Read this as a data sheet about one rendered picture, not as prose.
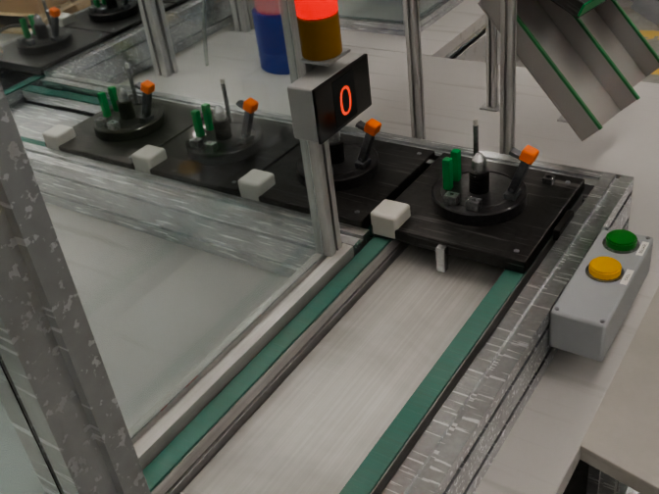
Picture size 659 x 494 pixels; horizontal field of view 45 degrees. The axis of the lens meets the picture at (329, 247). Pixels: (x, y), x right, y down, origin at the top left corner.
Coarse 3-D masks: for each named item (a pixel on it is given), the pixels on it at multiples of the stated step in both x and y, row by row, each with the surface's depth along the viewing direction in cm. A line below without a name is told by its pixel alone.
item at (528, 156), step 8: (512, 152) 112; (520, 152) 112; (528, 152) 110; (536, 152) 110; (520, 160) 111; (528, 160) 110; (520, 168) 112; (528, 168) 113; (520, 176) 113; (512, 184) 114; (520, 184) 115; (512, 192) 115
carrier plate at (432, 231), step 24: (432, 168) 130; (504, 168) 127; (408, 192) 124; (528, 192) 120; (552, 192) 120; (576, 192) 119; (432, 216) 118; (528, 216) 115; (552, 216) 114; (408, 240) 116; (432, 240) 113; (456, 240) 112; (480, 240) 111; (504, 240) 111; (528, 240) 110; (504, 264) 108; (528, 264) 107
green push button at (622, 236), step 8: (616, 232) 109; (624, 232) 109; (632, 232) 109; (608, 240) 108; (616, 240) 107; (624, 240) 107; (632, 240) 107; (616, 248) 107; (624, 248) 107; (632, 248) 107
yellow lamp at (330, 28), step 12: (336, 12) 94; (300, 24) 94; (312, 24) 93; (324, 24) 93; (336, 24) 94; (300, 36) 95; (312, 36) 94; (324, 36) 94; (336, 36) 95; (312, 48) 95; (324, 48) 94; (336, 48) 95; (312, 60) 96
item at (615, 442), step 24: (648, 312) 112; (648, 336) 108; (624, 360) 105; (648, 360) 104; (624, 384) 101; (648, 384) 101; (600, 408) 98; (624, 408) 98; (648, 408) 97; (600, 432) 95; (624, 432) 95; (648, 432) 94; (600, 456) 92; (624, 456) 92; (648, 456) 92; (624, 480) 92; (648, 480) 89
